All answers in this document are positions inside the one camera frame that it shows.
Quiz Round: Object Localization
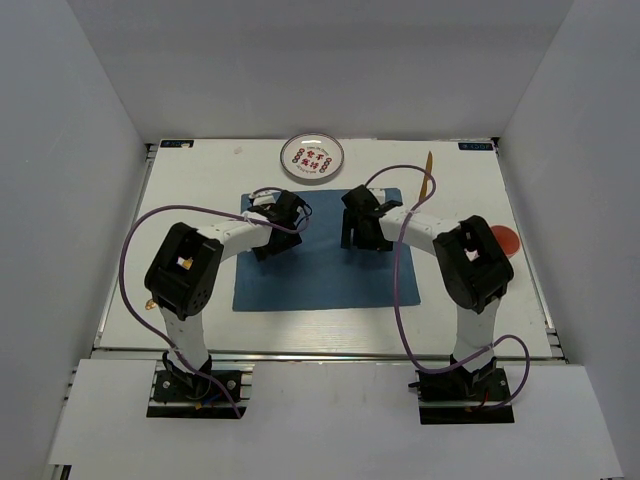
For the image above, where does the white patterned plate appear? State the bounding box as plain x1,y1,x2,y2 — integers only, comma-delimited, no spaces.
279,133,345,184

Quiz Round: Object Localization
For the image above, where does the blue cloth napkin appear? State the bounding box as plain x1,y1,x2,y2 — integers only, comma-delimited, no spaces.
232,190,394,312

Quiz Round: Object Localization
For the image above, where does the red plastic cup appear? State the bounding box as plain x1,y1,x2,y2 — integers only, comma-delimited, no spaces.
491,225,521,258

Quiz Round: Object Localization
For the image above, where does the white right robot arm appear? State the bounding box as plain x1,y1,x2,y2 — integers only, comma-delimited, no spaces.
341,185,514,399

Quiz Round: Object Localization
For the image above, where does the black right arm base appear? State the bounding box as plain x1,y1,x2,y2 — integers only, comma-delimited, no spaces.
408,368,515,425

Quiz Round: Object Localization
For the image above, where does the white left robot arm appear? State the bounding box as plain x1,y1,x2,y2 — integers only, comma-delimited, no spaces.
144,190,312,399

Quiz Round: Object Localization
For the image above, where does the gold knife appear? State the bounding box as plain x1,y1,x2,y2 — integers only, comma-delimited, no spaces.
419,151,433,201

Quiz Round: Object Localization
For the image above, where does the right blue corner label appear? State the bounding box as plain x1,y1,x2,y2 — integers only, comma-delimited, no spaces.
458,142,494,151

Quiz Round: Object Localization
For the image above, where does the blue corner label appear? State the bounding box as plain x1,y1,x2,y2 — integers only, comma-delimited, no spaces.
458,142,494,151
159,139,194,149

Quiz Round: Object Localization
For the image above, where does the left blue corner label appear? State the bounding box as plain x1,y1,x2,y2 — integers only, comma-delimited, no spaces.
159,139,194,149

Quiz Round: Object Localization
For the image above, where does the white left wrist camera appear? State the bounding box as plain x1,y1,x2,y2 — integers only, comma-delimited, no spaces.
247,191,278,211

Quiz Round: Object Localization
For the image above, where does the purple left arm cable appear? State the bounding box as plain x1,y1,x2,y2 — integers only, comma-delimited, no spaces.
122,187,309,419

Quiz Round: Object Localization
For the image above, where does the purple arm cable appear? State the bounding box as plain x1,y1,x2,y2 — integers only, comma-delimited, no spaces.
122,187,309,419
364,165,531,412

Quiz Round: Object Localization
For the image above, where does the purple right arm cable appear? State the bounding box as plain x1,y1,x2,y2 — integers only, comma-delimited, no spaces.
364,165,531,412

